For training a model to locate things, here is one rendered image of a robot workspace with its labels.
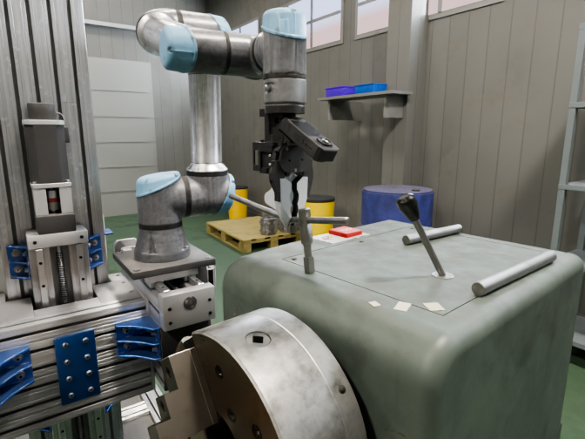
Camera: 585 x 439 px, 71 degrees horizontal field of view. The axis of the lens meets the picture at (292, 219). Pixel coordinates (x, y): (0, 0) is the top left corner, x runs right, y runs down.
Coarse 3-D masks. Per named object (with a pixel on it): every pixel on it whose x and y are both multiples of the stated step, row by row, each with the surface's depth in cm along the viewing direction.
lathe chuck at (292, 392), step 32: (256, 320) 59; (224, 352) 52; (256, 352) 51; (288, 352) 53; (224, 384) 53; (256, 384) 48; (288, 384) 49; (320, 384) 51; (224, 416) 54; (256, 416) 48; (288, 416) 47; (320, 416) 49
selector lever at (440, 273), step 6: (414, 222) 67; (420, 228) 68; (420, 234) 68; (426, 234) 68; (426, 240) 69; (426, 246) 69; (432, 252) 69; (432, 258) 70; (438, 264) 70; (438, 270) 71; (438, 276) 71; (444, 276) 71; (450, 276) 71
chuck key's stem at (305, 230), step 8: (304, 208) 71; (304, 216) 71; (304, 224) 71; (304, 232) 71; (312, 232) 72; (304, 240) 72; (312, 240) 72; (304, 248) 72; (312, 256) 73; (304, 264) 73; (312, 264) 73; (312, 272) 73
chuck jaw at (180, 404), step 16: (192, 352) 58; (176, 368) 56; (192, 368) 57; (176, 384) 55; (192, 384) 56; (160, 400) 55; (176, 400) 54; (192, 400) 55; (208, 400) 56; (160, 416) 55; (176, 416) 53; (192, 416) 54; (208, 416) 55; (160, 432) 51; (176, 432) 52; (192, 432) 53
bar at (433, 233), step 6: (438, 228) 98; (444, 228) 98; (450, 228) 99; (456, 228) 101; (408, 234) 92; (414, 234) 92; (432, 234) 95; (438, 234) 96; (444, 234) 98; (450, 234) 100; (402, 240) 92; (408, 240) 91; (414, 240) 92; (420, 240) 93
